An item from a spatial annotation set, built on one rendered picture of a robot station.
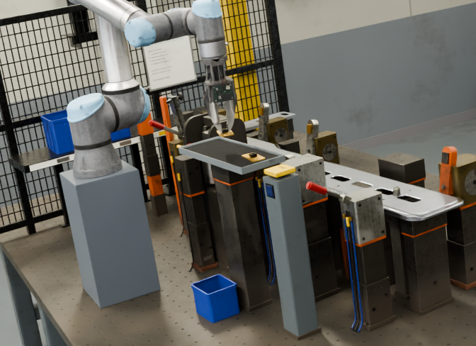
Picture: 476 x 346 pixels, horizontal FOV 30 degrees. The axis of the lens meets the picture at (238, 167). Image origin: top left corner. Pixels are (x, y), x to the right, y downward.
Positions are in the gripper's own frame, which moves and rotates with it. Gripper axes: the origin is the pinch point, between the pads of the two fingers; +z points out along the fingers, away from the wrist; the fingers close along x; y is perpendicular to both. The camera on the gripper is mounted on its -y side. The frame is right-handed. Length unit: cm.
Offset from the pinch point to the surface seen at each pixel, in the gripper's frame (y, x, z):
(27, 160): -92, -64, 20
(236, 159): 8.9, 0.8, 7.5
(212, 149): -7.2, -3.6, 7.5
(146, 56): -127, -12, -6
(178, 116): -69, -7, 9
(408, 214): 34, 39, 23
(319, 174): 6.5, 23.5, 16.9
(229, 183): 6.3, -1.8, 14.4
